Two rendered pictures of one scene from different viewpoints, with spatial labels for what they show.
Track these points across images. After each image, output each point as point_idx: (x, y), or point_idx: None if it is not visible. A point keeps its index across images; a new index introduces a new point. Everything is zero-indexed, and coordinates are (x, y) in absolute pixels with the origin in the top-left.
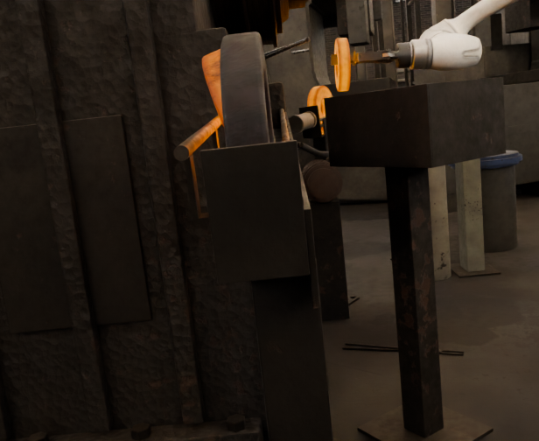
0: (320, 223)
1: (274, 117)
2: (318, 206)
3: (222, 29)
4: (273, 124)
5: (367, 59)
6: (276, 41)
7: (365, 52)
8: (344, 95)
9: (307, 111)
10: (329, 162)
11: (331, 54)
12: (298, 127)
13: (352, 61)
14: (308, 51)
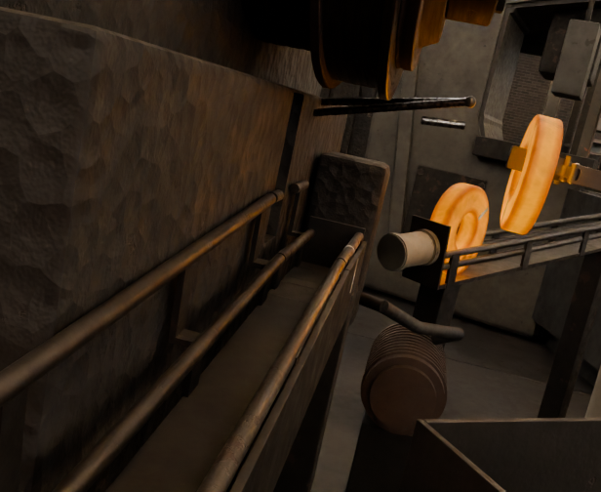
0: (372, 468)
1: (339, 243)
2: (380, 433)
3: (86, 34)
4: (332, 257)
5: (591, 186)
6: (386, 91)
7: (593, 170)
8: (497, 491)
9: (426, 230)
10: (435, 344)
11: (513, 145)
12: (395, 261)
13: (555, 176)
14: (462, 129)
